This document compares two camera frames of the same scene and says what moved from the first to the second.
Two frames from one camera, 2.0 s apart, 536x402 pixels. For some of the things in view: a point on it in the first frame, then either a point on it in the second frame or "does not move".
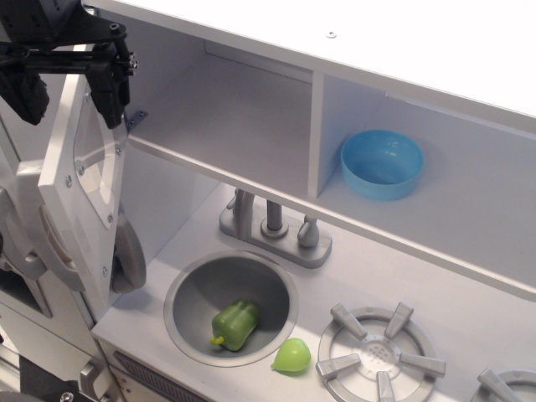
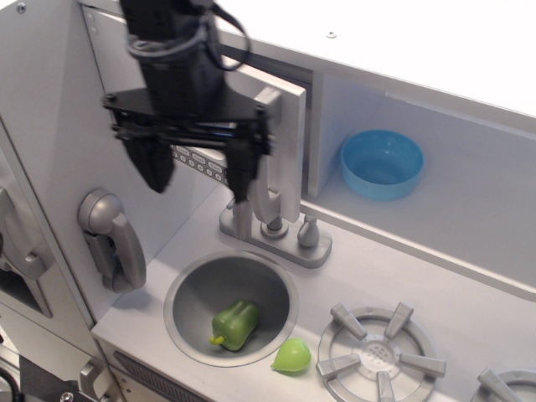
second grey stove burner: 509,386 does not move
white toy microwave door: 80,191 → 275,179
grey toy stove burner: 373,354 does not move
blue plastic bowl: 381,164 does not move
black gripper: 68,42 → 186,100
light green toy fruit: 293,355 does not move
